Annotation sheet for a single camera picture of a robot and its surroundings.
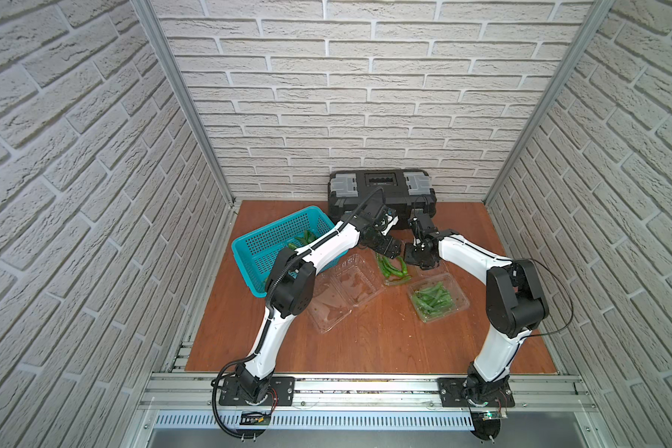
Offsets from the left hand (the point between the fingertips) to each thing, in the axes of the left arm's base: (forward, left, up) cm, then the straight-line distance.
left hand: (395, 245), depth 92 cm
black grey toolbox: (+19, -6, +7) cm, 21 cm away
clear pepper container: (-15, -13, -8) cm, 22 cm away
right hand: (-1, -7, -6) cm, 10 cm away
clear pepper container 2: (-4, -1, -10) cm, 11 cm away
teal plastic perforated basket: (-20, +21, +21) cm, 35 cm away
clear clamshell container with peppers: (-11, +19, -10) cm, 24 cm away
